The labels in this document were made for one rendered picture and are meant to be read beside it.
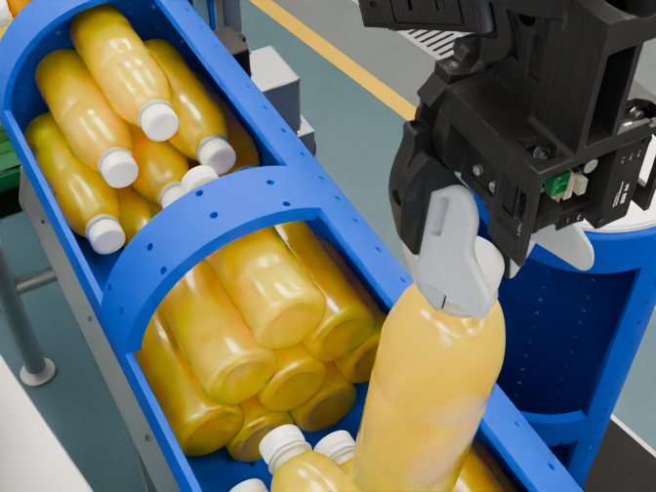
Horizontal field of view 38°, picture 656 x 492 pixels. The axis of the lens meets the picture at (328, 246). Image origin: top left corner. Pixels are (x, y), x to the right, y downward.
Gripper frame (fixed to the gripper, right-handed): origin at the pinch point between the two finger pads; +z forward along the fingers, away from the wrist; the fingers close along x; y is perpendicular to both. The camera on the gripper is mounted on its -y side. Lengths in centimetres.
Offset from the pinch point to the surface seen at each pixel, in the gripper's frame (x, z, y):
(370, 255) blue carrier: 8.1, 24.5, -22.3
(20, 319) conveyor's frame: -19, 122, -119
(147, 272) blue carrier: -9.9, 25.7, -31.1
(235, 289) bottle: -3.4, 27.2, -26.7
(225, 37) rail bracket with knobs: 22, 45, -87
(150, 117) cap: -1, 27, -53
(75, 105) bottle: -7, 30, -63
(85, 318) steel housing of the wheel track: -13, 59, -57
